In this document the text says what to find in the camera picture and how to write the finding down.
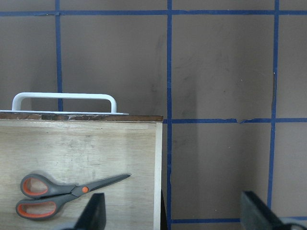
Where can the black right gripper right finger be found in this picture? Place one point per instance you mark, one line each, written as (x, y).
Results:
(255, 215)

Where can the brown wooden drawer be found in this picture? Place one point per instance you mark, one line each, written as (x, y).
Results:
(80, 149)

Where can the orange grey scissors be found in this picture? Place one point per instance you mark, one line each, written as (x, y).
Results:
(47, 198)

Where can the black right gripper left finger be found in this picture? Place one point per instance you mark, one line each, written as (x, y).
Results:
(93, 216)

